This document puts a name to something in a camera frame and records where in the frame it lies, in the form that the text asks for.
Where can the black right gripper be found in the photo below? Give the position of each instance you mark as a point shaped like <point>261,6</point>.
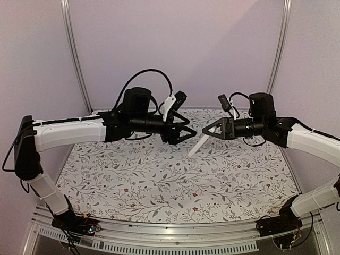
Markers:
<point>228,128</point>

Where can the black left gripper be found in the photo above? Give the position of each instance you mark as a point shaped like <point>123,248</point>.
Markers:
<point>173,137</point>

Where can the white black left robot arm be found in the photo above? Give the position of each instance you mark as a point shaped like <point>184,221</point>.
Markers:
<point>132,115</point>

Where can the aluminium right frame post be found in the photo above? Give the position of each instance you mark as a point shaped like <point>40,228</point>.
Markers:
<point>280,45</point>

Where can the aluminium front rail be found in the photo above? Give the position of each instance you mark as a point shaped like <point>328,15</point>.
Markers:
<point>120,237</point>

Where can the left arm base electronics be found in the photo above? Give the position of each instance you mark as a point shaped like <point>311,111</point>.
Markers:
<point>75,226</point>

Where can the floral patterned table mat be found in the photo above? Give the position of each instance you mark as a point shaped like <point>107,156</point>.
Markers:
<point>150,181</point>

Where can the aluminium frame post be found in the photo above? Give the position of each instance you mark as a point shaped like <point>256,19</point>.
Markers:
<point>280,45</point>
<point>66,13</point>

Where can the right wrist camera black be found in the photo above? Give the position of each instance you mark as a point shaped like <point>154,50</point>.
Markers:
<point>228,106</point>

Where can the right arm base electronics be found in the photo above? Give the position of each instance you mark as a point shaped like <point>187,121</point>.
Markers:
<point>284,222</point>

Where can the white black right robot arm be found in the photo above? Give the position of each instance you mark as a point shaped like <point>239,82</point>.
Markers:
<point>286,132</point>

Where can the aluminium left frame post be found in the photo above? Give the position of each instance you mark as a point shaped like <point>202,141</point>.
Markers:
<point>66,13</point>

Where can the white red remote control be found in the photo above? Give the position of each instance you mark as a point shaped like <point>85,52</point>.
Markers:
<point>198,145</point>

